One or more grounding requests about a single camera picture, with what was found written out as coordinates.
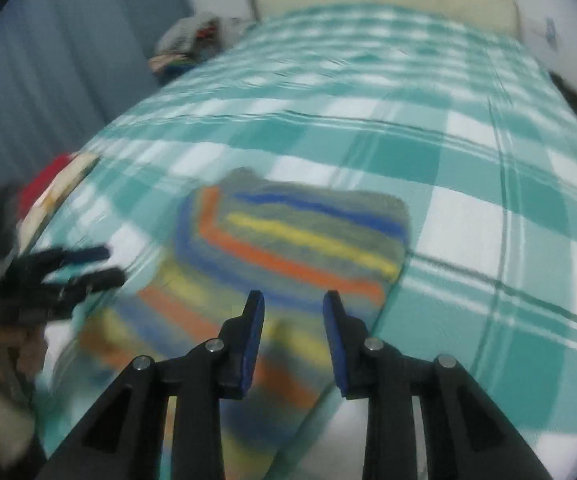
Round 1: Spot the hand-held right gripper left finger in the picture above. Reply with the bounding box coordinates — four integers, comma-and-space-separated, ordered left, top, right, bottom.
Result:
36, 290, 266, 480

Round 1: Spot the striped knit sweater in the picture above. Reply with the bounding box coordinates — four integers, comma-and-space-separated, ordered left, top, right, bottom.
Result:
76, 167, 412, 480

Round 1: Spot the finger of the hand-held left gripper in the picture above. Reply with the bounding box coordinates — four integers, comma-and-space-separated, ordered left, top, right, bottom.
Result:
32, 267, 127, 320
7, 245, 112, 283

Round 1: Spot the pile of clothes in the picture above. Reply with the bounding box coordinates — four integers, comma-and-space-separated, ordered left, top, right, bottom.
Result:
148, 12, 256, 83

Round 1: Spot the dark wooden nightstand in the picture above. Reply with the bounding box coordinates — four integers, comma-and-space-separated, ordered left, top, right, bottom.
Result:
549, 71, 577, 123

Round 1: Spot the person's left hand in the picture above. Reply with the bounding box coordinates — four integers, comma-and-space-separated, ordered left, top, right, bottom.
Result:
0, 326, 49, 386

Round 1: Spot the green plaid bedspread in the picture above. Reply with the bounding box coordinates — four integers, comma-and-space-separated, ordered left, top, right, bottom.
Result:
33, 2, 577, 480

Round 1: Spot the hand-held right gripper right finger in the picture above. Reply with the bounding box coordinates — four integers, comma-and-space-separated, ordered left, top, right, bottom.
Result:
323, 290, 554, 480

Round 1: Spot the red and white cloth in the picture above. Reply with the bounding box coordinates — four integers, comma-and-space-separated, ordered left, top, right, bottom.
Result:
18, 152, 102, 251

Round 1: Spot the blue curtain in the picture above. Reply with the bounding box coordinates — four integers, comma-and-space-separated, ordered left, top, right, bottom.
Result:
0, 0, 194, 211

